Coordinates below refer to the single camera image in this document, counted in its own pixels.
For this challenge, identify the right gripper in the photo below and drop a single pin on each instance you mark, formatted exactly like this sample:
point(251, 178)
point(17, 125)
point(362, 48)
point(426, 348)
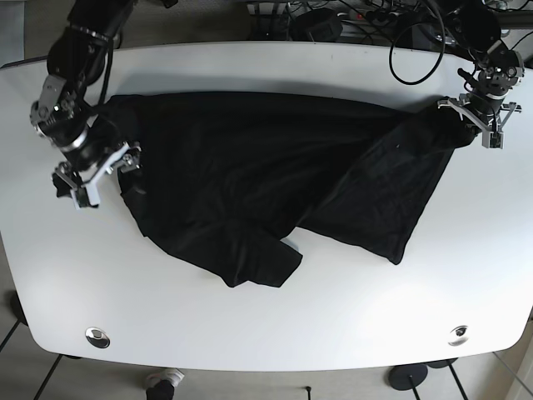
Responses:
point(66, 177)

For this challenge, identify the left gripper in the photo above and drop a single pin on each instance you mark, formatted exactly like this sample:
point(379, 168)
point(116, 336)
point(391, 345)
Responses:
point(482, 114)

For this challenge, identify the black T-shirt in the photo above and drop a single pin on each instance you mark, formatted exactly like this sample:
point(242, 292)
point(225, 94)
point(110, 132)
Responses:
point(227, 176)

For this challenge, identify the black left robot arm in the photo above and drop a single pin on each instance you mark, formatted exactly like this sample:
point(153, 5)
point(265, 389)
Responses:
point(497, 68)

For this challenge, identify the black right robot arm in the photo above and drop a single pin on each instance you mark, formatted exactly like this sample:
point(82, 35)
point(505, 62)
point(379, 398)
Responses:
point(71, 111)

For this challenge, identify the left table grommet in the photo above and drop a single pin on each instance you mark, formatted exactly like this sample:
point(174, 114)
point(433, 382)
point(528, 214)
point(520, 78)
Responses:
point(97, 337)

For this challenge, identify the table grommet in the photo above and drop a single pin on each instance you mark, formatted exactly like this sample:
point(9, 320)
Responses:
point(97, 337)
point(458, 336)

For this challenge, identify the right table grommet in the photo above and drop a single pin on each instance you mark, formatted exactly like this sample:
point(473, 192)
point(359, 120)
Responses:
point(458, 336)

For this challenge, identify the grey sneaker shoe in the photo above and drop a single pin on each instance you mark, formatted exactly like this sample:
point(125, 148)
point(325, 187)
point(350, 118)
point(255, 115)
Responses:
point(170, 375)

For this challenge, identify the black round stand base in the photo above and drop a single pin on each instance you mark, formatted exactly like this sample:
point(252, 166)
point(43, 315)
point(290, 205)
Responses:
point(407, 377)

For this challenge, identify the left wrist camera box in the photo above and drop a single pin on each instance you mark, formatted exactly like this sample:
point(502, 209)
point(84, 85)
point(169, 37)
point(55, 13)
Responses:
point(492, 140)

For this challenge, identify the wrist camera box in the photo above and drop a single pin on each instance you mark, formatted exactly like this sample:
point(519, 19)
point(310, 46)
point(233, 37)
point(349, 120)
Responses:
point(492, 140)
point(84, 197)

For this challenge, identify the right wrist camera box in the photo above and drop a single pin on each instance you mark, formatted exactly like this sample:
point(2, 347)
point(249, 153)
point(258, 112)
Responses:
point(84, 197)

